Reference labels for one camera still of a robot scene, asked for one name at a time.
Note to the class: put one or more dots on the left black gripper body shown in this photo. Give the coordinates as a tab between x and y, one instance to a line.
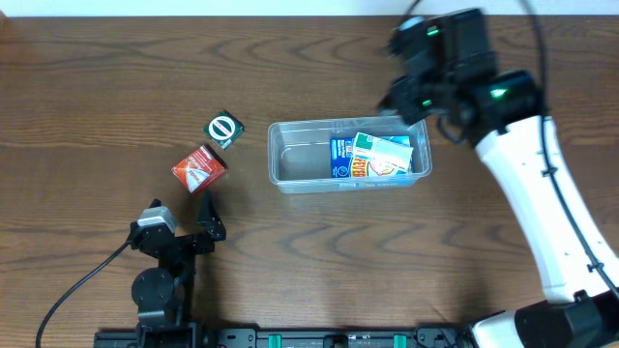
183	243

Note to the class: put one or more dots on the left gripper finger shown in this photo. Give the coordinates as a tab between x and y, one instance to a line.
208	215
155	203

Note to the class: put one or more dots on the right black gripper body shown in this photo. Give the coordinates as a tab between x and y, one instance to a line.
403	103

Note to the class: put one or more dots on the red orange box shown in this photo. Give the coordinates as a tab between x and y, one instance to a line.
198	170

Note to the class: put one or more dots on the white green medicine box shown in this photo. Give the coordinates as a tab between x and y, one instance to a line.
371	147

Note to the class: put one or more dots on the green square box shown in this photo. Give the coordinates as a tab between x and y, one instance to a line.
224	129

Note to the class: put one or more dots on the blue Kool Fever box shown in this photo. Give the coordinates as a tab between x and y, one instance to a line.
344	164

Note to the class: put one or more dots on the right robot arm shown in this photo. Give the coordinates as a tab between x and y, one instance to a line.
507	123

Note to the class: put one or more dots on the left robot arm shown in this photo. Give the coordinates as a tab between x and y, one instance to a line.
163	294

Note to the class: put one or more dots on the clear plastic container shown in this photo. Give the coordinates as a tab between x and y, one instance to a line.
299	153

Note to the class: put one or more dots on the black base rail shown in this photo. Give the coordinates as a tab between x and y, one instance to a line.
424	337

